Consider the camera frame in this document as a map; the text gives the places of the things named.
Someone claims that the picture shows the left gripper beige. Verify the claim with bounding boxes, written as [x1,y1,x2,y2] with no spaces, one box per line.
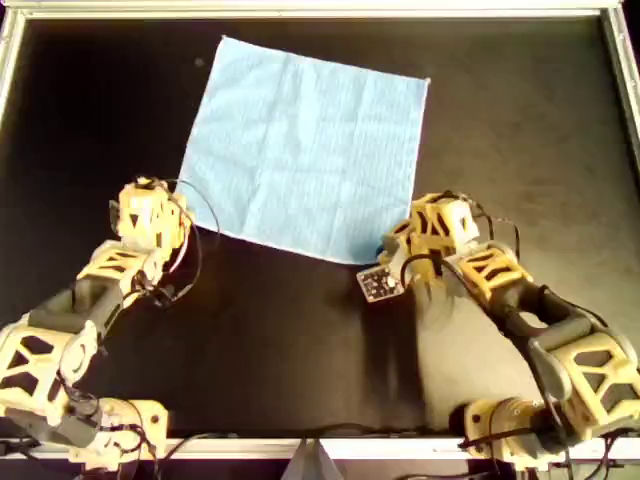
[108,175,190,251]

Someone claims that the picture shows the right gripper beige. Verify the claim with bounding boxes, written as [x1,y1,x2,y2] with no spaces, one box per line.
[378,192,481,286]

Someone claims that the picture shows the light blue cloth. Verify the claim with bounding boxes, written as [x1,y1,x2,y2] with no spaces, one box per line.
[175,34,432,265]

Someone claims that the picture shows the thick black camera cable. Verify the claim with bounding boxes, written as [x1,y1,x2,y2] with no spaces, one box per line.
[399,252,469,301]

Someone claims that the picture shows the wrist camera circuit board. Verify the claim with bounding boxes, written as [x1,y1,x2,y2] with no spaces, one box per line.
[356,264,404,305]

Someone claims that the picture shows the thin red wire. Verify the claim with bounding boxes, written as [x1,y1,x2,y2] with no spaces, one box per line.
[167,219,195,275]

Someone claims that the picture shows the thin black cable loop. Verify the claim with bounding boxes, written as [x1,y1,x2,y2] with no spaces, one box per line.
[477,199,521,261]
[149,178,222,307]

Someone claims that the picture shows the long black cable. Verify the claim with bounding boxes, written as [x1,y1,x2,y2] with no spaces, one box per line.
[164,422,466,444]

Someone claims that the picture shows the grey camera stand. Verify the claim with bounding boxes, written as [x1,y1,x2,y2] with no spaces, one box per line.
[283,438,347,480]

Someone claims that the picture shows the aluminium table frame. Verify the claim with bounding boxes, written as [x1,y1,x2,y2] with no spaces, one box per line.
[0,0,640,462]

